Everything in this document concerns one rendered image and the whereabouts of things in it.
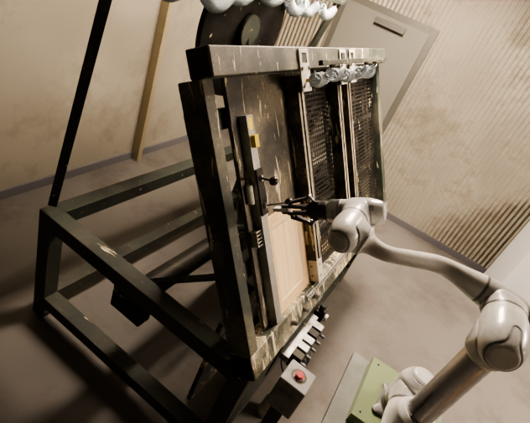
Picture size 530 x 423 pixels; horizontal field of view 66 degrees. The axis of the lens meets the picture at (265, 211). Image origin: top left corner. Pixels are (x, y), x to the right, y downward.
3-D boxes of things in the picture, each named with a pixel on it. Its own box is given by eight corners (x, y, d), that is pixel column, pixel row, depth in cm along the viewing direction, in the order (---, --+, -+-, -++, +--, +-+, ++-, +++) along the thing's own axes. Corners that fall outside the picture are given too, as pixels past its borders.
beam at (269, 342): (233, 376, 176) (254, 383, 170) (228, 352, 172) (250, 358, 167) (374, 212, 354) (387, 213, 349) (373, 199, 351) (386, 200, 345)
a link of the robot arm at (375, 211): (346, 192, 153) (335, 206, 142) (388, 192, 145) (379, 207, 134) (350, 218, 157) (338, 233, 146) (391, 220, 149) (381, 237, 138)
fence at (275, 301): (269, 323, 190) (277, 324, 188) (237, 116, 162) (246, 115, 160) (274, 317, 194) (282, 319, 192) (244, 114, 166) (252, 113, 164)
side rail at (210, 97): (229, 352, 173) (251, 357, 167) (177, 83, 141) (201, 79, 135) (236, 344, 177) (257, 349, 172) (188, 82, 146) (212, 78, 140)
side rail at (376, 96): (371, 202, 344) (383, 202, 338) (361, 65, 312) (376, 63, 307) (373, 200, 350) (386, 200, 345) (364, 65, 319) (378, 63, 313)
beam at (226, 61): (189, 80, 138) (213, 77, 132) (184, 49, 135) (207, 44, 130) (372, 64, 316) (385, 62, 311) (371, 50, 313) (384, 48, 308)
